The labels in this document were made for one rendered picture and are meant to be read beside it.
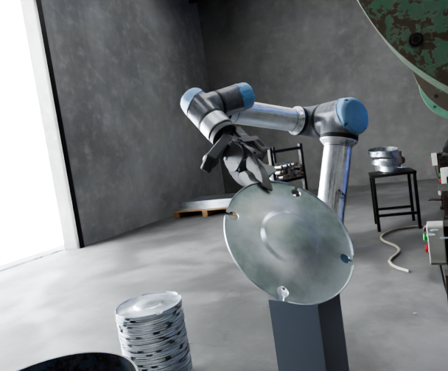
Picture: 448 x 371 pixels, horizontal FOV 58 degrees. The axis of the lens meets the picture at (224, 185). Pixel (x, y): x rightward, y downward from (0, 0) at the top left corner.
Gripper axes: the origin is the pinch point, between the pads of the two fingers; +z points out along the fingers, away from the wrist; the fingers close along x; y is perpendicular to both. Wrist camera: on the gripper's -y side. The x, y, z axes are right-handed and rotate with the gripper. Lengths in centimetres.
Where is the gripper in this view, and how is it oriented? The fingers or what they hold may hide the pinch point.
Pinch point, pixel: (264, 188)
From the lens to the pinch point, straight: 90.7
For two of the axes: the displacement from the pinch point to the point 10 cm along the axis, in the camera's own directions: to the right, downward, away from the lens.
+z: 5.6, 6.8, -4.8
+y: 7.5, -1.6, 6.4
